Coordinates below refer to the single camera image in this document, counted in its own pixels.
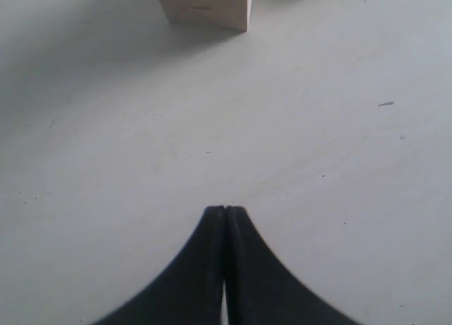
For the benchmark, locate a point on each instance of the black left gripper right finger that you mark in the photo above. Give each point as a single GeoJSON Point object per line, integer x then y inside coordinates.
{"type": "Point", "coordinates": [260, 289]}

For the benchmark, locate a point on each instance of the large pale wooden cube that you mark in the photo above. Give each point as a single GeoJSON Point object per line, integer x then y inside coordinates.
{"type": "Point", "coordinates": [230, 14]}

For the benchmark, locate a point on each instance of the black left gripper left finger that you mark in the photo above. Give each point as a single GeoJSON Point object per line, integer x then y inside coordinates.
{"type": "Point", "coordinates": [189, 290]}

